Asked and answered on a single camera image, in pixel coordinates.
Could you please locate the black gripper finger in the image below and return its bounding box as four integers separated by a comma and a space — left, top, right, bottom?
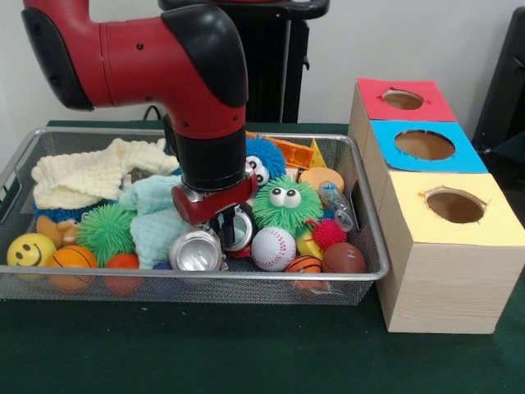
223, 206, 239, 244
208, 217, 226, 250

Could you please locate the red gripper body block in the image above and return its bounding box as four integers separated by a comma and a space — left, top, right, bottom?
171, 174, 259, 227

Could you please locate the blue spiky toy with eyes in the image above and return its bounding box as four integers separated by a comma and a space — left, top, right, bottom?
244, 133, 287, 186

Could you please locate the clear mesh bin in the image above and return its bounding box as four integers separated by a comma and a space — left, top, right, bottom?
0, 126, 390, 307

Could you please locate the wooden box with three holes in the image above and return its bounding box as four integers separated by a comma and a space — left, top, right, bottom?
348, 77, 525, 334

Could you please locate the crushed silver drink can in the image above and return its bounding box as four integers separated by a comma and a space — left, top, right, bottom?
168, 228, 226, 273

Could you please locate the light blue cloth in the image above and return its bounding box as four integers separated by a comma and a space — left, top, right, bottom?
118, 174, 194, 270

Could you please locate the green spiky toy with eyes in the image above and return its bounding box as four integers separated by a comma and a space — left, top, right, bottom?
250, 176, 325, 241

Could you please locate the small red-orange ball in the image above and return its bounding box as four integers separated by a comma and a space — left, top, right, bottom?
104, 253, 140, 296

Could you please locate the orange toothed toy block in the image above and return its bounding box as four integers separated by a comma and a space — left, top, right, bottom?
245, 131, 315, 170

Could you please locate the brown toy football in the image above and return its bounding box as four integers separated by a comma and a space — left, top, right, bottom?
322, 242, 368, 275

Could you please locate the dark green table cloth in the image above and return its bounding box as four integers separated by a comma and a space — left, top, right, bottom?
0, 119, 525, 394
482, 130, 525, 231

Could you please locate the cream cloth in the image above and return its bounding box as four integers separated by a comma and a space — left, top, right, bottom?
31, 138, 181, 210

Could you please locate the orange toy basketball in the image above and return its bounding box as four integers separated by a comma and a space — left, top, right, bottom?
48, 245, 98, 293

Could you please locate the yellow smiley ball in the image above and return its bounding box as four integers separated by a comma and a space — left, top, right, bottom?
7, 233, 57, 268

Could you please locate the black flat stand bar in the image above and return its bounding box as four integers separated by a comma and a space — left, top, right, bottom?
471, 7, 525, 144

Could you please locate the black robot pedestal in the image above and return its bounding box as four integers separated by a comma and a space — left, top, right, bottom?
157, 0, 331, 123

